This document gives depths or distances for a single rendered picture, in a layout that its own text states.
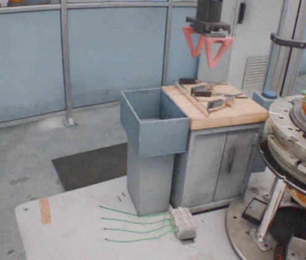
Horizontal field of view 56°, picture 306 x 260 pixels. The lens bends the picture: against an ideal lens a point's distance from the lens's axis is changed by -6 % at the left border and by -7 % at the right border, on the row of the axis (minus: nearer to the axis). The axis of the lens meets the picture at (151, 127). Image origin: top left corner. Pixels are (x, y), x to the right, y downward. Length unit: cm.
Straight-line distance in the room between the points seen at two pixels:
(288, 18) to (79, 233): 88
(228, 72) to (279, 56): 186
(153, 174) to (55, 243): 28
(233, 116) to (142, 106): 24
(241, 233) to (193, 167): 20
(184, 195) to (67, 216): 30
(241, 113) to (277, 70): 42
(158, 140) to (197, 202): 23
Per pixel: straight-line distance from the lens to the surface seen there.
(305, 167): 57
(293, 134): 58
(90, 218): 79
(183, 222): 74
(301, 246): 72
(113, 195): 85
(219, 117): 65
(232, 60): 289
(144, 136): 61
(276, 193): 66
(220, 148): 71
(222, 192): 81
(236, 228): 77
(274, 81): 109
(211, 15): 69
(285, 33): 107
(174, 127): 62
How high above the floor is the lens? 134
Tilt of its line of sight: 29 degrees down
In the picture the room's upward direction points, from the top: 4 degrees clockwise
